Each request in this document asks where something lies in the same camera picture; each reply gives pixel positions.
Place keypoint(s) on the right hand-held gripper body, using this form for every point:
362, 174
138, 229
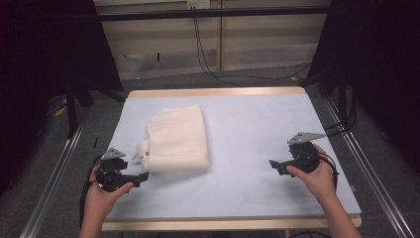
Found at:
303, 155

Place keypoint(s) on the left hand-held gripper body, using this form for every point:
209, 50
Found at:
111, 165

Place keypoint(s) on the white mesh cloth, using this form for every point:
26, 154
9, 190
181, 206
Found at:
178, 139

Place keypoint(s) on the person's right hand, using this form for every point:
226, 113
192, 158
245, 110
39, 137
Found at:
317, 180

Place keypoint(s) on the person's left hand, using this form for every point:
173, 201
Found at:
100, 198

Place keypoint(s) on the pale blue table mat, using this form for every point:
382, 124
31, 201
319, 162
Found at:
251, 158

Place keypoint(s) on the black metal stand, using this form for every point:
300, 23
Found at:
343, 99
71, 109

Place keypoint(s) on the yellow tape strip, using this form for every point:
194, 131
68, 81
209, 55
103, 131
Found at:
60, 111

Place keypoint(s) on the wooden table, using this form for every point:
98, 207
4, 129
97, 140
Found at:
214, 225

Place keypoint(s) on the black curtain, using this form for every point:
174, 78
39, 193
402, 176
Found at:
39, 66
379, 66

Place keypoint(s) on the black horizontal bar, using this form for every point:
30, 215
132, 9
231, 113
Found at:
211, 14

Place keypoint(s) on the metal floor rail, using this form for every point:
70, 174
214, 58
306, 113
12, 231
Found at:
373, 178
52, 178

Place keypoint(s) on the white wall outlet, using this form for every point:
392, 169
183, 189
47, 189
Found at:
198, 4

